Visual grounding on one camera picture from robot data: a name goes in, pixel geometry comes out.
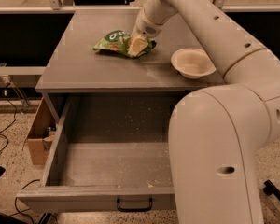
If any green rice chip bag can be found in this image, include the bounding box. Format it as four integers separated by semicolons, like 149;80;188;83
92;30;157;58

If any black cable bottom left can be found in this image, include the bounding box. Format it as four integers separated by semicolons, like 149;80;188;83
8;178;59;224

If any black stand foot right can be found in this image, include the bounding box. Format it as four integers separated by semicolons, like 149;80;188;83
263;180;280;202

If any white bowl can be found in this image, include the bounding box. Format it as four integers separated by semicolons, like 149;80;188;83
171;49;216;79

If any black cable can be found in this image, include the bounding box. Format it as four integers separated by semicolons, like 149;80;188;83
8;178;59;224
0;83;19;154

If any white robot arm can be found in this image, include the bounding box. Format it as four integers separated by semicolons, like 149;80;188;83
132;0;280;224

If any open grey top drawer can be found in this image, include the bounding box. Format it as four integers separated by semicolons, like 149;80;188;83
18;93;178;213

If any grey cabinet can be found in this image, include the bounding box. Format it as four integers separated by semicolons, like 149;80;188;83
35;8;226;123

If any cardboard box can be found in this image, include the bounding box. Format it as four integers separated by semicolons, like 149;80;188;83
26;99;56;165

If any metal bracket left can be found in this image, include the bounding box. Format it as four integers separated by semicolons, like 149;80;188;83
0;70;31;114

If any black drawer handle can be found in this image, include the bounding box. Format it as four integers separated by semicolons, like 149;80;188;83
116;198;153;213

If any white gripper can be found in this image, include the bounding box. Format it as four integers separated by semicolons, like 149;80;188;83
128;8;164;57

